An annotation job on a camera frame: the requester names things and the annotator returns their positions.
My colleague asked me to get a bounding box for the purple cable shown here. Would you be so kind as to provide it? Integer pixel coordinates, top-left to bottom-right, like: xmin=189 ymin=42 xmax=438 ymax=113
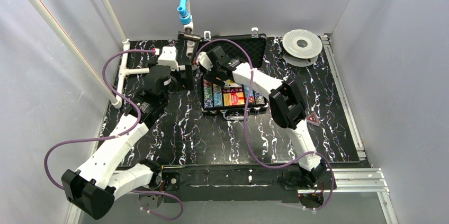
xmin=194 ymin=38 xmax=336 ymax=212
xmin=43 ymin=49 xmax=184 ymax=221

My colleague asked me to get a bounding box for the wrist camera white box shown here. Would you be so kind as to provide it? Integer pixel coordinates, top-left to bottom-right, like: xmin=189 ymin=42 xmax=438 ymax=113
xmin=157 ymin=46 xmax=178 ymax=71
xmin=197 ymin=51 xmax=213 ymax=71

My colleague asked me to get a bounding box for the chip row far left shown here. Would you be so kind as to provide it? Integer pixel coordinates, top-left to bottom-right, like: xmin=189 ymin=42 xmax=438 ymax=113
xmin=203 ymin=79 xmax=213 ymax=109

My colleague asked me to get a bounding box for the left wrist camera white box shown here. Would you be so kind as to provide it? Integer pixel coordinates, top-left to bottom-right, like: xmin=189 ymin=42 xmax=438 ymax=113
xmin=157 ymin=46 xmax=178 ymax=71

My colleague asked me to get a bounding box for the blue card deck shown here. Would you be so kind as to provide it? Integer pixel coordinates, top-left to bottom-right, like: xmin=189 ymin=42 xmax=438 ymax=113
xmin=224 ymin=79 xmax=242 ymax=88

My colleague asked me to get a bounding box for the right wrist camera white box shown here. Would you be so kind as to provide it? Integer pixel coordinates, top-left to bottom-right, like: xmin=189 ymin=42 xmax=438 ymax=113
xmin=197 ymin=51 xmax=213 ymax=71

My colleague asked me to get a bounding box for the red yellow card deck box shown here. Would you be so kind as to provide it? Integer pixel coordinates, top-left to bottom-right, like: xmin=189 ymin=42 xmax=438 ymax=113
xmin=222 ymin=90 xmax=245 ymax=106

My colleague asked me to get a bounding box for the triangular red black token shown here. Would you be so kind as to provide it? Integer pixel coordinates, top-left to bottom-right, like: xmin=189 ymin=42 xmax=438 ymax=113
xmin=306 ymin=112 xmax=320 ymax=127

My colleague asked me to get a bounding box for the chip row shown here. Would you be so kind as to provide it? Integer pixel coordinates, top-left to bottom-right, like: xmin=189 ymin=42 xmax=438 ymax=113
xmin=243 ymin=85 xmax=256 ymax=106
xmin=254 ymin=92 xmax=265 ymax=105
xmin=212 ymin=84 xmax=223 ymax=107
xmin=203 ymin=79 xmax=213 ymax=109

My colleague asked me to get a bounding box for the black poker chip case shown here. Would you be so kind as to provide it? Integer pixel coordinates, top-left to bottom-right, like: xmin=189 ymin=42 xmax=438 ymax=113
xmin=194 ymin=28 xmax=268 ymax=120

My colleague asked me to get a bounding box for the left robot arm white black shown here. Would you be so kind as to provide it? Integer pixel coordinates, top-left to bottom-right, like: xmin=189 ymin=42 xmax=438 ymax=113
xmin=61 ymin=65 xmax=194 ymax=220

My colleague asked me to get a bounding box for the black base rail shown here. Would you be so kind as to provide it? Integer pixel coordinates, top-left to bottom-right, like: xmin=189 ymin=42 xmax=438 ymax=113
xmin=159 ymin=164 xmax=337 ymax=203

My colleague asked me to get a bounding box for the metal pole with clamp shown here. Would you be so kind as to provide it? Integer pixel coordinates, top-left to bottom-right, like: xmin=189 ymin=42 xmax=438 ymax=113
xmin=178 ymin=16 xmax=201 ymax=62

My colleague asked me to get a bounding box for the grey filament spool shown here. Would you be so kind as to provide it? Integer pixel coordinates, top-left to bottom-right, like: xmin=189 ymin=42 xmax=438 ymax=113
xmin=281 ymin=29 xmax=323 ymax=67

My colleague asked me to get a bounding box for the chip row far right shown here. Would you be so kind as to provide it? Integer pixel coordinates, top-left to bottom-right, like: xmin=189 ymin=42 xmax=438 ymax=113
xmin=254 ymin=92 xmax=265 ymax=105

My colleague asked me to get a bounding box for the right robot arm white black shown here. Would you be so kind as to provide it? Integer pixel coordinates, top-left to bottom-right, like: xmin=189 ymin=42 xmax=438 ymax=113
xmin=196 ymin=46 xmax=327 ymax=187

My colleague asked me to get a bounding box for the aluminium rail frame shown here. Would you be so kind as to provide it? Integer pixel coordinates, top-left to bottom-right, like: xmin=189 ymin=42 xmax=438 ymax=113
xmin=300 ymin=34 xmax=398 ymax=223

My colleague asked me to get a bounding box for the white PVC pipe frame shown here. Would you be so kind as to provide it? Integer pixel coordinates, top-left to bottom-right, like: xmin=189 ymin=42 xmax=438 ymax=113
xmin=3 ymin=0 xmax=198 ymax=110

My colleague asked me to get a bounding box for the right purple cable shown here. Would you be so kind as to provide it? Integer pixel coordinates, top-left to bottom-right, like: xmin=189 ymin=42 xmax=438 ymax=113
xmin=194 ymin=38 xmax=336 ymax=212

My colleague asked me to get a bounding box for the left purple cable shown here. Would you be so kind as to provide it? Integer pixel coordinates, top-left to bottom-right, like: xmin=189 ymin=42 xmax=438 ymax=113
xmin=43 ymin=49 xmax=184 ymax=221

